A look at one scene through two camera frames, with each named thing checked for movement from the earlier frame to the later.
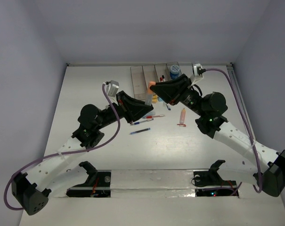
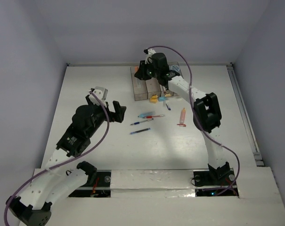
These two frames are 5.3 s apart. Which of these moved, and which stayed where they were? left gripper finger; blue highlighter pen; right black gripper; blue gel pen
Moved: right black gripper; left gripper finger
Stayed: blue highlighter pen; blue gel pen
